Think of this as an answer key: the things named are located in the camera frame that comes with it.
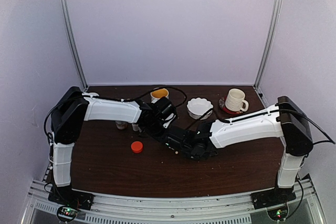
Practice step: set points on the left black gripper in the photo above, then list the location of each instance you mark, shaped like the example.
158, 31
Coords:
148, 132

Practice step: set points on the orange bottle cap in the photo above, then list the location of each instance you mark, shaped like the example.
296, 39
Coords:
137, 147

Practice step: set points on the grey lid pill bottle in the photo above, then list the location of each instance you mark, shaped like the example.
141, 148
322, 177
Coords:
121, 125

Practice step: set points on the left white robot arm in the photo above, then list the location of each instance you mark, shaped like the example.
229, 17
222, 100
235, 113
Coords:
76, 107

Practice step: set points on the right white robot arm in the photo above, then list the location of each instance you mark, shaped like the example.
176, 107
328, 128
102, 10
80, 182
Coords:
283, 119

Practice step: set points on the white mug yellow inside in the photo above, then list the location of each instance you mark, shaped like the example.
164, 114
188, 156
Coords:
158, 94

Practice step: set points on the white scalloped dish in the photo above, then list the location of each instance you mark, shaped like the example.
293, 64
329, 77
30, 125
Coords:
196, 107

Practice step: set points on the red round coaster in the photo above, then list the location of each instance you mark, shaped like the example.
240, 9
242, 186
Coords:
223, 107

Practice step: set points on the cream ribbed mug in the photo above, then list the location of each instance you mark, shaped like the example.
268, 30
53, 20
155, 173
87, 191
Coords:
235, 101

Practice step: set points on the small white bowl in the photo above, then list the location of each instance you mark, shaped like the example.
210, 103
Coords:
93, 94

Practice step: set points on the aluminium front rail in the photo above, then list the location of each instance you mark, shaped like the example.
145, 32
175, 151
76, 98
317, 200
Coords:
235, 208

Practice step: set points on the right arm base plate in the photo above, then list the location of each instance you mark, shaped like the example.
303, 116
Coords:
269, 198

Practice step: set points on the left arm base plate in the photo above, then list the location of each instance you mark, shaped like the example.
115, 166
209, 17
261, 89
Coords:
69, 197

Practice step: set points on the right aluminium frame post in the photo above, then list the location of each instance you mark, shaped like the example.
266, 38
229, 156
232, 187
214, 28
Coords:
269, 40

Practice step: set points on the aluminium frame post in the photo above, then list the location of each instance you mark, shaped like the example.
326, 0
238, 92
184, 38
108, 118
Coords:
269, 40
72, 44

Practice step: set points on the left aluminium frame post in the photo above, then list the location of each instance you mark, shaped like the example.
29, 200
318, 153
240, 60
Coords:
72, 44

